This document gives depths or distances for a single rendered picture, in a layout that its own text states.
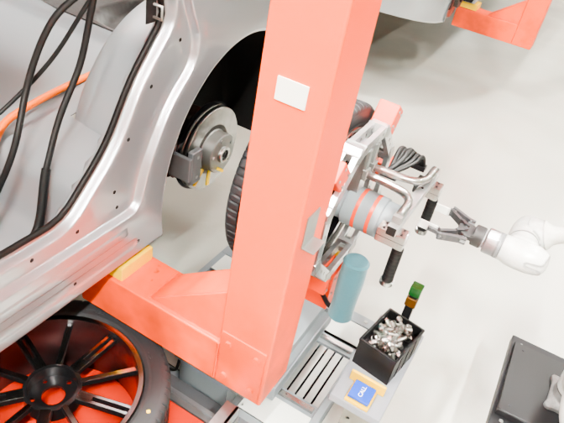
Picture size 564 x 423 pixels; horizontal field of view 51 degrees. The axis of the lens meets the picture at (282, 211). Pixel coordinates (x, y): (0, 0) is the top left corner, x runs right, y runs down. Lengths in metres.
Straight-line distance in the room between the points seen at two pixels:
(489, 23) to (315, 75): 4.31
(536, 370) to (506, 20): 3.47
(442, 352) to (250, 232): 1.63
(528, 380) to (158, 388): 1.37
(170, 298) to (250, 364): 0.30
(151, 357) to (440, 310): 1.62
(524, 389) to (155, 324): 1.35
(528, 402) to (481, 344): 0.66
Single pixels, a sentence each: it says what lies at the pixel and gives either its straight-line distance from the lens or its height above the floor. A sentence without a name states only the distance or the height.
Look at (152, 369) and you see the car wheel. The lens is 1.83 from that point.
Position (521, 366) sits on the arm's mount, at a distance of 2.48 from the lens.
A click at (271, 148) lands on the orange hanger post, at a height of 1.33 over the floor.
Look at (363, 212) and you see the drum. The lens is 1.91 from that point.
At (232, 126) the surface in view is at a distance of 2.21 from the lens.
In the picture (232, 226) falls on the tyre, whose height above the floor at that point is 0.81.
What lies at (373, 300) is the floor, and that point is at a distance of 2.94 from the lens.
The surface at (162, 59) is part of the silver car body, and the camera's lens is 1.59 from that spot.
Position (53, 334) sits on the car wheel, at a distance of 2.04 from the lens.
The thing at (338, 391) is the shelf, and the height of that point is 0.45.
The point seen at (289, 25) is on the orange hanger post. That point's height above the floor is 1.59.
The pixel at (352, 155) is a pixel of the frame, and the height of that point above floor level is 1.10.
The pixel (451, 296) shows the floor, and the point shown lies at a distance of 3.14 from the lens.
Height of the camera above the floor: 1.95
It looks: 36 degrees down
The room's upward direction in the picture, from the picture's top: 11 degrees clockwise
